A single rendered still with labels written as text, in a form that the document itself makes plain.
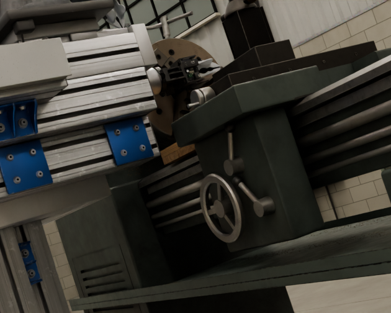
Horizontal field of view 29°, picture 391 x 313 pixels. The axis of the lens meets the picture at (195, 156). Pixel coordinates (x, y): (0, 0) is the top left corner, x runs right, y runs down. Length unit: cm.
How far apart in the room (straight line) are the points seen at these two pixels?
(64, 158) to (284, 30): 902
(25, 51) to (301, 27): 899
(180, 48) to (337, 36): 757
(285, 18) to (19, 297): 900
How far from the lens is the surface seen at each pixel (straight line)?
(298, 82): 155
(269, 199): 151
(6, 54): 128
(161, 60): 219
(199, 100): 163
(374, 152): 141
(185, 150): 193
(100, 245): 243
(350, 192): 1001
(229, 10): 175
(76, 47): 147
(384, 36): 943
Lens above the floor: 71
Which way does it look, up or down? 4 degrees up
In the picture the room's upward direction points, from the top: 18 degrees counter-clockwise
